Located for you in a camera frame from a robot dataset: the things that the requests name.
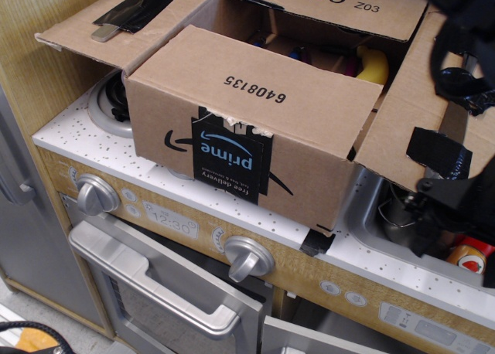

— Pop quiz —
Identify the silver right stove knob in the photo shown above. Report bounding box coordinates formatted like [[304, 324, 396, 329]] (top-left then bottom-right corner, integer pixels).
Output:
[[224, 236, 275, 282]]

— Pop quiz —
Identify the wooden toy kitchen cabinet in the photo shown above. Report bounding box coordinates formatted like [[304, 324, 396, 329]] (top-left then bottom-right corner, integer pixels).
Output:
[[1, 0, 494, 353]]

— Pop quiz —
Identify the silver lower right door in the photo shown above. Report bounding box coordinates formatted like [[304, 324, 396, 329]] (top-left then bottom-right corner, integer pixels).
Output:
[[261, 316, 401, 353]]

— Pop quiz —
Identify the steel pot in sink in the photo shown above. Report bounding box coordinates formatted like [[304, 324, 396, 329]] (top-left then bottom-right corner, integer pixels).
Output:
[[377, 183, 416, 247]]

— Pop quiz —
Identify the large cardboard Amazon box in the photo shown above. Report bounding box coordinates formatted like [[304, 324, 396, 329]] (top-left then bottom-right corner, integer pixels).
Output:
[[33, 0, 495, 237]]

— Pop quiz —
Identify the silver left stove knob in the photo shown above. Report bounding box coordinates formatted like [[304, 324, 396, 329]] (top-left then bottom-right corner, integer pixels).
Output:
[[77, 174, 120, 216]]

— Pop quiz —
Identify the red ketchup bottle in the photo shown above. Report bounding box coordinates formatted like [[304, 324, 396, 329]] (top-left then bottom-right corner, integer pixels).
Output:
[[446, 236, 494, 275]]

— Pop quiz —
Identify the silver oven door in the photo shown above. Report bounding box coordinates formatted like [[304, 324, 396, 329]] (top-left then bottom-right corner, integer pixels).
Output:
[[69, 221, 264, 353]]

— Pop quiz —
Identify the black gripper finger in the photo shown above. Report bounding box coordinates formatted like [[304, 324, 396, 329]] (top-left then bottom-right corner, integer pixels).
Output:
[[409, 211, 445, 257]]

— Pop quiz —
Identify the grey toy fridge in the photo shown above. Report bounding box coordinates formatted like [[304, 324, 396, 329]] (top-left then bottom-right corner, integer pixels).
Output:
[[1, 96, 103, 326]]

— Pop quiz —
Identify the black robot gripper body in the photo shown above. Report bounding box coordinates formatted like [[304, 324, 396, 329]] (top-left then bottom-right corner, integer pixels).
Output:
[[405, 172, 494, 245]]

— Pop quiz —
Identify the grey stove burner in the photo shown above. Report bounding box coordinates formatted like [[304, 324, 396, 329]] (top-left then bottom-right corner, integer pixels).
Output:
[[87, 70, 132, 138]]

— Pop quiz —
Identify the black cable on floor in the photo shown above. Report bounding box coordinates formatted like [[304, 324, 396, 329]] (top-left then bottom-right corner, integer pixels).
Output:
[[0, 320, 74, 354]]

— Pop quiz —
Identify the silver sink basin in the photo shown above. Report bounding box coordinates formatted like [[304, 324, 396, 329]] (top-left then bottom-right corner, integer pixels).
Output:
[[346, 168, 494, 294]]

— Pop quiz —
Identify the yellow toy banana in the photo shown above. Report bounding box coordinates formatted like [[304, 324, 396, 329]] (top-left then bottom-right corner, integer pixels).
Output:
[[356, 46, 389, 85]]

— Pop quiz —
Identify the silver stove knob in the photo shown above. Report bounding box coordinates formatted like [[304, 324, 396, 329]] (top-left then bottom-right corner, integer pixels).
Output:
[[224, 236, 275, 282], [77, 174, 120, 216]]

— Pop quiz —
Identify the orange object on floor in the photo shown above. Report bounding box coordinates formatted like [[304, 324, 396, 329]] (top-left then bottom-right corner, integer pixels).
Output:
[[15, 328, 58, 352]]

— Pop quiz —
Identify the black tape piece on counter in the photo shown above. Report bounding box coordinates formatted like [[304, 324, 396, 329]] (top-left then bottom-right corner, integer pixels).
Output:
[[299, 229, 336, 257]]

